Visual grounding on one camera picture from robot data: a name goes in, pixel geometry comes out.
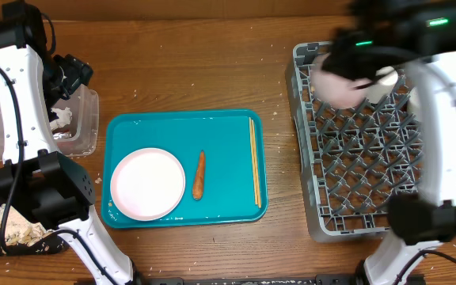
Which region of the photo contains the food scraps rice pile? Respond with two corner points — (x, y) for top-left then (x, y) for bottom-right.
(0, 204), (51, 246)

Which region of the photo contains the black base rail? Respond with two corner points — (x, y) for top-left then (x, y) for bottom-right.
(140, 272), (427, 285)

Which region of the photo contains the white bowl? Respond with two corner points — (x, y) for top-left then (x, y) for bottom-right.
(407, 88), (422, 122)

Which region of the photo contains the white napkin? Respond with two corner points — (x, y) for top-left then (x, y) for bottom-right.
(50, 107), (73, 131)

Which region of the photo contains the white cup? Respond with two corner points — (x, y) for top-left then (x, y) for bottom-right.
(366, 66), (399, 104)

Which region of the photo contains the large white round plate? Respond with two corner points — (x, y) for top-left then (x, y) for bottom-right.
(110, 148), (186, 222)

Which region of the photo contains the clear plastic waste bin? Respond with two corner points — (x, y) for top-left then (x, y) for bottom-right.
(0, 85), (99, 161)

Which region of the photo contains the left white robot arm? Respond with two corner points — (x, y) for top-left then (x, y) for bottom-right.
(0, 1), (142, 284)

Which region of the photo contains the grey dishwasher rack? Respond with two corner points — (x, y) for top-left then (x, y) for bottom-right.
(286, 42), (422, 242)

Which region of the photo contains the wooden chopstick right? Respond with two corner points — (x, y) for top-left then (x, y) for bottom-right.
(250, 118), (264, 208)

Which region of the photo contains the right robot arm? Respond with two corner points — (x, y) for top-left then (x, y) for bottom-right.
(322, 1), (456, 284)

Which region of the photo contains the wooden chopstick left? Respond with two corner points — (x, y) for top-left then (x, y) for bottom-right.
(248, 116), (260, 205)

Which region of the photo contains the teal plastic serving tray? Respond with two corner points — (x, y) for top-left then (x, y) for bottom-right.
(100, 109), (268, 229)

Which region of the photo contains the orange carrot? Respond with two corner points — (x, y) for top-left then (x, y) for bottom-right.
(192, 150), (206, 200)

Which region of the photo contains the small white round plate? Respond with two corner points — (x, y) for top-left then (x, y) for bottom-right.
(310, 54), (371, 109)

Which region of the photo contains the wooden chopstick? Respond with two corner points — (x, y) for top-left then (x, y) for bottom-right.
(248, 116), (260, 205)
(250, 118), (264, 208)

